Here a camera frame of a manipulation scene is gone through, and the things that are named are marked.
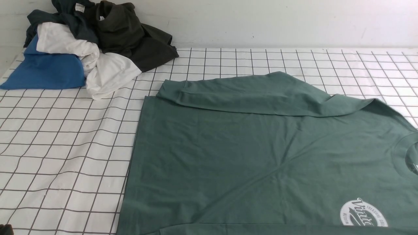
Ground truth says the green long-sleeve top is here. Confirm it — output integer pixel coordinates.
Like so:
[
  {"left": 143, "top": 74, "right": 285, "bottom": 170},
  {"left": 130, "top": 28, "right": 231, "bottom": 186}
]
[{"left": 117, "top": 72, "right": 417, "bottom": 235}]

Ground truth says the white shirt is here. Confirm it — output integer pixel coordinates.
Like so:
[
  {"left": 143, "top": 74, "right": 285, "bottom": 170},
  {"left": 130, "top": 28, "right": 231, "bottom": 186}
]
[{"left": 36, "top": 22, "right": 141, "bottom": 100}]

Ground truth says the dark olive shirt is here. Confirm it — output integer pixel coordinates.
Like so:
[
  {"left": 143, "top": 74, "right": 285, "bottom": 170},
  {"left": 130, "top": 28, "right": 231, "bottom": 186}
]
[{"left": 84, "top": 0, "right": 179, "bottom": 72}]

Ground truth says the white grid-pattern tablecloth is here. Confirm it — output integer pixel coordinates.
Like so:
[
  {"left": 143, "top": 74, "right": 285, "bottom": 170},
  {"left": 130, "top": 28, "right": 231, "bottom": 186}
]
[{"left": 0, "top": 48, "right": 417, "bottom": 235}]

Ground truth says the dark navy shirt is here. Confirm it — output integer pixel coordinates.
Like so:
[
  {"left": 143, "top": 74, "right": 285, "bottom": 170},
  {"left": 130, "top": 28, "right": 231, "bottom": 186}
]
[{"left": 23, "top": 0, "right": 99, "bottom": 48}]

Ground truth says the blue shirt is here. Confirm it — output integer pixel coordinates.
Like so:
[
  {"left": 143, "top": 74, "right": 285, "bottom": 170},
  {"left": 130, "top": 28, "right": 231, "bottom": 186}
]
[{"left": 0, "top": 35, "right": 85, "bottom": 90}]

